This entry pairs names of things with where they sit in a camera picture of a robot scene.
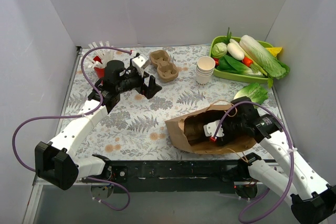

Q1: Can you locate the brown pulp cup carrier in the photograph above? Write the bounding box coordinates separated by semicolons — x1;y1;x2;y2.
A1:
150;50;179;82

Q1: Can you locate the black takeout coffee cup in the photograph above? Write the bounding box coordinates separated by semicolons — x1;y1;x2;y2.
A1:
184;119;205;141

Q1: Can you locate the brown paper bag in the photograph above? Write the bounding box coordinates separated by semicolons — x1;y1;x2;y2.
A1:
165;103;256;155

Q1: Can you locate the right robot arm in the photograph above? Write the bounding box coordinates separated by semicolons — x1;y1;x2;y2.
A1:
203;97;335;223

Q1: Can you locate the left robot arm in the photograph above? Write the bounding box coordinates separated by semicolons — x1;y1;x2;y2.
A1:
35;55;162;190

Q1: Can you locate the floral patterned table mat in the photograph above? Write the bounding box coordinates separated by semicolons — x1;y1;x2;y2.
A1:
56;46;294;161

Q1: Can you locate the small bok choy toy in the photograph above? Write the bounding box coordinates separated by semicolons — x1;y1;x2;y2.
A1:
234;83;268;104

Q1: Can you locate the red plastic straw cup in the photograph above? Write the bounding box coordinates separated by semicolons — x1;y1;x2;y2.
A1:
94;56;105;79

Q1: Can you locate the white wrapped straws bundle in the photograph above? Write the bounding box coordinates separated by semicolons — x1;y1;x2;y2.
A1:
81;41;114;69

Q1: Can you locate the white paper cup stack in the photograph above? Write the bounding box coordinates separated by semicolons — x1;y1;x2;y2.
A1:
196;56;215;86

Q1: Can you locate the green bok choy toy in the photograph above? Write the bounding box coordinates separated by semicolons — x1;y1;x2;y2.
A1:
217;55;254;76

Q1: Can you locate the orange carrot toy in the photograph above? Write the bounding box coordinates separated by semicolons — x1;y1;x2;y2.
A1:
242;56;254;67

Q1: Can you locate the napa cabbage toy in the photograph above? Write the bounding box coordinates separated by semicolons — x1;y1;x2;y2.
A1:
239;35;290;79

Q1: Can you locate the round green cabbage toy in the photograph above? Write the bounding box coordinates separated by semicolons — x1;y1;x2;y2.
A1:
211;42;227;59

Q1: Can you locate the white radish toy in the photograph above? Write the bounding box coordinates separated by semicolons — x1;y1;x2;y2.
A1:
227;39;245;61

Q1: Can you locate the green vegetable tray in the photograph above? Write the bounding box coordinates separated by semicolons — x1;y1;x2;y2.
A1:
209;36;269;84

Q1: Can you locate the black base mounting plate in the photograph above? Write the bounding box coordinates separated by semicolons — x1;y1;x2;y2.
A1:
94;160;250;193

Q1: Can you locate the yellow pepper toy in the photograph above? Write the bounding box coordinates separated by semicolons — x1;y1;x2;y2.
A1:
266;47;282;58

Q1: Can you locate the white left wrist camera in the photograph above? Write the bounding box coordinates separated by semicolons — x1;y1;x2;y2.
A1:
131;50;150;77

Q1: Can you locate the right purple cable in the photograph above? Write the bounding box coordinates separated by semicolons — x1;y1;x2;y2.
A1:
209;101;295;224

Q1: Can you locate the purple cable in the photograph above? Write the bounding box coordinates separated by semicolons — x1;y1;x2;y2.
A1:
12;47;137;211
209;101;295;224

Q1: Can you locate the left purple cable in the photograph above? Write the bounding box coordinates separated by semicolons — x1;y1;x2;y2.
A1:
12;47;137;211

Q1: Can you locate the aluminium frame rail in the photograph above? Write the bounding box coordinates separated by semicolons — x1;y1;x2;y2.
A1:
22;162;329;224

